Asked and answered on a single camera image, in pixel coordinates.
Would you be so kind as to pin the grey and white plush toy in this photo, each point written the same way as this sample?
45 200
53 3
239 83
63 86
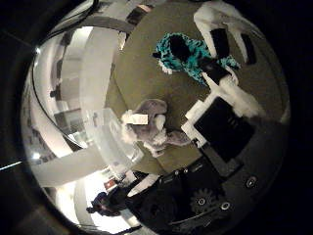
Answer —
150 130

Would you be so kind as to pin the teal and black zebra plush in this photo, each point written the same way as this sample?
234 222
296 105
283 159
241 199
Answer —
195 63

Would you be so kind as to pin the person in dark clothes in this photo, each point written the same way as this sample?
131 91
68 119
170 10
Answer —
104 205

